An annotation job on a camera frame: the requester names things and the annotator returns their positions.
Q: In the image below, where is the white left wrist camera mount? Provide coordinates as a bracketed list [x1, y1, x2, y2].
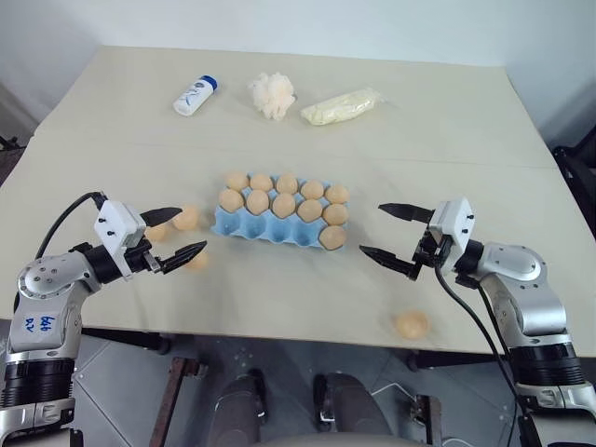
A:
[93, 199, 147, 279]

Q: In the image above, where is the blue egg carton with eggs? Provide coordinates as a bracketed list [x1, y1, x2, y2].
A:
[210, 170, 352, 253]

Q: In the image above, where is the black equipment beside table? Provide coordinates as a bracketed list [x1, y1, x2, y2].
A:
[551, 144, 596, 225]

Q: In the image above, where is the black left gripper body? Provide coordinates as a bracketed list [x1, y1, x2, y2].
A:
[125, 241, 165, 277]

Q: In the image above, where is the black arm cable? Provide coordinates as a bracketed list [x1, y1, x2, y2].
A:
[34, 191, 111, 261]
[433, 265, 536, 447]

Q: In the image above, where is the white bottle with blue cap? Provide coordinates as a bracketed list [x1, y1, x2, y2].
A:
[172, 74, 220, 116]

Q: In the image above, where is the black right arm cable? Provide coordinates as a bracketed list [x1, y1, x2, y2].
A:
[433, 265, 536, 447]

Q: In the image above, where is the white mesh bath sponge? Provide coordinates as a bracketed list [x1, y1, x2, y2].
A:
[246, 72, 298, 121]

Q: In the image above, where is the dark rounded shape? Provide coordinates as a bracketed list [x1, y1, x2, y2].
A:
[211, 369, 269, 447]
[313, 371, 393, 447]

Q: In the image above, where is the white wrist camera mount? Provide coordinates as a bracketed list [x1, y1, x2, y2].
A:
[427, 196, 477, 275]
[93, 199, 147, 279]

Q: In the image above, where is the black table frame bar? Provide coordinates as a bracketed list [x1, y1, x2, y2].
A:
[406, 349, 509, 373]
[81, 327, 171, 356]

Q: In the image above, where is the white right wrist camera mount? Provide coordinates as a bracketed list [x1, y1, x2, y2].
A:
[427, 196, 477, 275]

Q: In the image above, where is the yellow item in clear bag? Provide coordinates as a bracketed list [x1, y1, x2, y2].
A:
[299, 86, 388, 127]

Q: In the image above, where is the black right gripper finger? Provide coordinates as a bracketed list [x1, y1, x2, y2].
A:
[377, 201, 436, 224]
[359, 244, 417, 277]

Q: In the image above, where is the white floor cable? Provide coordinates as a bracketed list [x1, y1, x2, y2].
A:
[371, 382, 423, 407]

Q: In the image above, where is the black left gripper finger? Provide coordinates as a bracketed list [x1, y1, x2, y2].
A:
[159, 239, 209, 277]
[139, 207, 183, 230]

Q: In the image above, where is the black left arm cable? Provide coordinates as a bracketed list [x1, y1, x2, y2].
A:
[34, 191, 111, 261]

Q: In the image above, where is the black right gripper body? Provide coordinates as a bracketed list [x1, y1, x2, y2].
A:
[406, 226, 456, 281]

